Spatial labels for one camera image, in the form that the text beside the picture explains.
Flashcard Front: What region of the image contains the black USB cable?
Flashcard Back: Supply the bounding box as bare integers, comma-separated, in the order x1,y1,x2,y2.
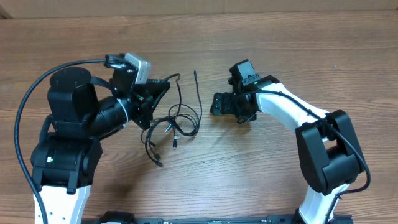
140,70,203,168

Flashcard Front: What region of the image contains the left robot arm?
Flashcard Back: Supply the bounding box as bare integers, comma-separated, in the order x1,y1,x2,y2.
30,67,170,223

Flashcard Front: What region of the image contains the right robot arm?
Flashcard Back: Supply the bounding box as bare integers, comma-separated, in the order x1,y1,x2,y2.
210,60,371,223

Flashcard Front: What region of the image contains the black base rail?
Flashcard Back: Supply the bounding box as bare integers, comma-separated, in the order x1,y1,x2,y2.
82,210,354,224

